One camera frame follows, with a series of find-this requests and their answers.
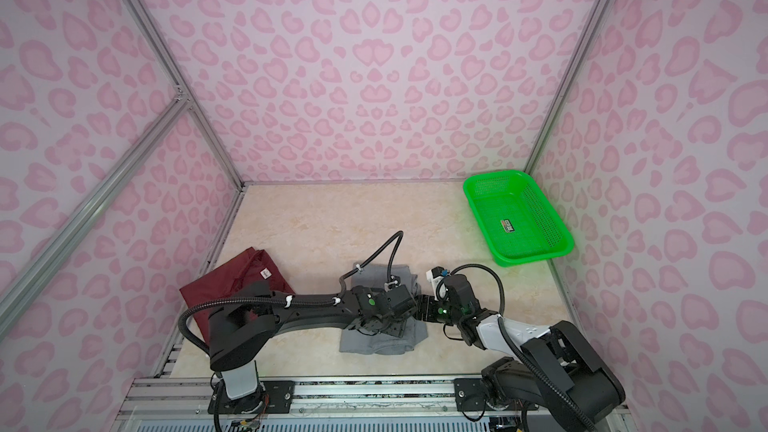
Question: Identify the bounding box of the grey long sleeve shirt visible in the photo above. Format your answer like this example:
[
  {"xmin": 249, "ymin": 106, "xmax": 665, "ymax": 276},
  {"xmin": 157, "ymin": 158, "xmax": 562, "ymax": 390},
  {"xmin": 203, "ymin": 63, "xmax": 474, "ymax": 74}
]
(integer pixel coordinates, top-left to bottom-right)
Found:
[{"xmin": 339, "ymin": 264, "xmax": 428, "ymax": 356}]

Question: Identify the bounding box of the maroon long sleeve shirt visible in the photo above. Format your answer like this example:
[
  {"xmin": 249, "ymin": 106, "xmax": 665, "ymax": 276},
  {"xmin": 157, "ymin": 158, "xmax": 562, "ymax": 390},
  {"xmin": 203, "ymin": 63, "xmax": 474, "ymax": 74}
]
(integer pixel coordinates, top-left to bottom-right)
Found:
[{"xmin": 180, "ymin": 247, "xmax": 295, "ymax": 346}]

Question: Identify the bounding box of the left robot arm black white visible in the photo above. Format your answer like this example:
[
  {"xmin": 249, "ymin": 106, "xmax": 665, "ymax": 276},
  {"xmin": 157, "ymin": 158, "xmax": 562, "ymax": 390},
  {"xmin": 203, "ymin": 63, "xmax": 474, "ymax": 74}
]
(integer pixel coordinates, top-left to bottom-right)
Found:
[{"xmin": 177, "ymin": 282, "xmax": 418, "ymax": 415}]

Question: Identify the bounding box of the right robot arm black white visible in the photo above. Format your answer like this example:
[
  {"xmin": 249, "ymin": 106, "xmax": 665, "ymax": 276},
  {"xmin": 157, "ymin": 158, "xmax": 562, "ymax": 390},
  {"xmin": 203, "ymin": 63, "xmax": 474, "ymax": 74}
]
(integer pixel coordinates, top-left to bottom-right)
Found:
[{"xmin": 416, "ymin": 268, "xmax": 626, "ymax": 431}]

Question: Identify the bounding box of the green plastic basket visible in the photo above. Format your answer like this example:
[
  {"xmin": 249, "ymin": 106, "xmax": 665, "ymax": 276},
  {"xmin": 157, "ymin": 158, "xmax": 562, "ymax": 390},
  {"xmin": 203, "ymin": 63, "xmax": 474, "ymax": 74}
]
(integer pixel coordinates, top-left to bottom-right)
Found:
[{"xmin": 463, "ymin": 170, "xmax": 574, "ymax": 267}]

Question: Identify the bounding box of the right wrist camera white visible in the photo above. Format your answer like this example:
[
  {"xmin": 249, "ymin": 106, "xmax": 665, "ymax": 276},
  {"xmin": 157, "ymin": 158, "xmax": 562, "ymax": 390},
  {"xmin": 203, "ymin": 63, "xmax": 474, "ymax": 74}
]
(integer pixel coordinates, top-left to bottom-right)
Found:
[{"xmin": 426, "ymin": 266, "xmax": 450, "ymax": 299}]

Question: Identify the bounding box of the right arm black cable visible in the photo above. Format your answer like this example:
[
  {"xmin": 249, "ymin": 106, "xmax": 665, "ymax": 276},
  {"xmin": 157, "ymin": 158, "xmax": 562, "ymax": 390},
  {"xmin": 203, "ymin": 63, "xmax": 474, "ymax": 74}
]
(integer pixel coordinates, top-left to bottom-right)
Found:
[{"xmin": 434, "ymin": 263, "xmax": 595, "ymax": 432}]

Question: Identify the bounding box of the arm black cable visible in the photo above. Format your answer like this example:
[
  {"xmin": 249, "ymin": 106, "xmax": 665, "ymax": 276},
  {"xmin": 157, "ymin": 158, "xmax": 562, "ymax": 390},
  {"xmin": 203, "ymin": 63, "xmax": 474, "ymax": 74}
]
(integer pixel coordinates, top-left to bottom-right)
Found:
[
  {"xmin": 338, "ymin": 230, "xmax": 405, "ymax": 295},
  {"xmin": 434, "ymin": 263, "xmax": 595, "ymax": 432}
]

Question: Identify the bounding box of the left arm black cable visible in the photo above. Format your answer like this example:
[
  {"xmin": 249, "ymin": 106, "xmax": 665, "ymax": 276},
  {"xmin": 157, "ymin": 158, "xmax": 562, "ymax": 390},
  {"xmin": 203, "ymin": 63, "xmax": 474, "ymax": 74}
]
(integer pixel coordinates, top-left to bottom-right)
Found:
[{"xmin": 338, "ymin": 230, "xmax": 405, "ymax": 295}]

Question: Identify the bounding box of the right rear aluminium frame post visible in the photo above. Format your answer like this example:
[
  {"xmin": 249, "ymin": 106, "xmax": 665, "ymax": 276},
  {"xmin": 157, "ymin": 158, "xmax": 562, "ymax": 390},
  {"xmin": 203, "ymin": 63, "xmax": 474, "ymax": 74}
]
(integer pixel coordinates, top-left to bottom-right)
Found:
[{"xmin": 524, "ymin": 0, "xmax": 615, "ymax": 176}]

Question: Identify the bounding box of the aluminium frame post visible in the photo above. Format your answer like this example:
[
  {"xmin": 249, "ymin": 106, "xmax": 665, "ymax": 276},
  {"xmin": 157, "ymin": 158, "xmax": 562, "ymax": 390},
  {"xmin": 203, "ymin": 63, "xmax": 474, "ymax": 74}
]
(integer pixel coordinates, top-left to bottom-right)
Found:
[
  {"xmin": 122, "ymin": 0, "xmax": 246, "ymax": 192},
  {"xmin": 524, "ymin": 0, "xmax": 615, "ymax": 176}
]

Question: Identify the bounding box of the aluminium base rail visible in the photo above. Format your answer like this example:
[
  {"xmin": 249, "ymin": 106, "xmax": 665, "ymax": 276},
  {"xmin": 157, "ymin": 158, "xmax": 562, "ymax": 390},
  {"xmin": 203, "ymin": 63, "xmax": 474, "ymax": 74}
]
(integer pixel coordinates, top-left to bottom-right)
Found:
[{"xmin": 113, "ymin": 371, "xmax": 637, "ymax": 432}]

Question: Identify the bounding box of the left aluminium frame diagonal strut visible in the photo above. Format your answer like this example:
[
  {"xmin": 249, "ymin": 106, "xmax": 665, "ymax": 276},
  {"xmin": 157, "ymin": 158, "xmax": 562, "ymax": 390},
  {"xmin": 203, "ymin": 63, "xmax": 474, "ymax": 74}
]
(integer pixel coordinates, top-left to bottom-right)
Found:
[{"xmin": 1, "ymin": 94, "xmax": 189, "ymax": 337}]

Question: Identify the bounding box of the left rear aluminium frame post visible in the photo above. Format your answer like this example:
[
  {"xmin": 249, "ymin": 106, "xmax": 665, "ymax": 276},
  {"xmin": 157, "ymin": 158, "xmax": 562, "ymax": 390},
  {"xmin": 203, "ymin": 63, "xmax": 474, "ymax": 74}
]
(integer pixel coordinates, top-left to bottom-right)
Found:
[{"xmin": 122, "ymin": 0, "xmax": 246, "ymax": 192}]

